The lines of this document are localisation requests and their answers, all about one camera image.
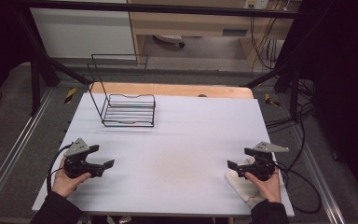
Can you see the person's left hand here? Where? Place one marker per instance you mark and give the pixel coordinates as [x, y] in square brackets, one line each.
[65, 183]

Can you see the black curtain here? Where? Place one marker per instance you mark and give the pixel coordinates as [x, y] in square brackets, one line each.
[0, 46]
[341, 77]

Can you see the black frame stand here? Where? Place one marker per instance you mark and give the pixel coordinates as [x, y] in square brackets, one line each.
[287, 77]
[43, 68]

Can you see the white towel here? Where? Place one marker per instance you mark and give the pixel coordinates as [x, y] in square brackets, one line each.
[244, 188]

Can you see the white table mat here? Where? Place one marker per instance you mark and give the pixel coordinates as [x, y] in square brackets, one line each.
[180, 155]

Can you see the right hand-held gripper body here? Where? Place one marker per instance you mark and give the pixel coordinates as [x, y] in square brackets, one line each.
[262, 168]

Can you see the person's right hand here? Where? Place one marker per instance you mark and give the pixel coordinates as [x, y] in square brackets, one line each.
[268, 188]

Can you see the chair base with caster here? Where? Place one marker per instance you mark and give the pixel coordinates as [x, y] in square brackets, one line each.
[169, 39]

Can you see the white power strip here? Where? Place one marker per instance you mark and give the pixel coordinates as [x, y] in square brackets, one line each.
[256, 3]

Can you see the wooden desk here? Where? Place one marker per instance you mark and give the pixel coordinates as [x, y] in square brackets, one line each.
[199, 25]

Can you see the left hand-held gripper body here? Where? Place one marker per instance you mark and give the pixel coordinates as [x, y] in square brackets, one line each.
[78, 166]

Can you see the white panel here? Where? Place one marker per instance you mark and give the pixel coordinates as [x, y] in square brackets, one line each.
[80, 34]

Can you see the black frame crossbar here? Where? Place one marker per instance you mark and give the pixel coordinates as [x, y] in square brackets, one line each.
[167, 9]

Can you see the aluminium floor rail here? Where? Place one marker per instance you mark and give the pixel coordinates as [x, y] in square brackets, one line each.
[320, 177]
[12, 152]

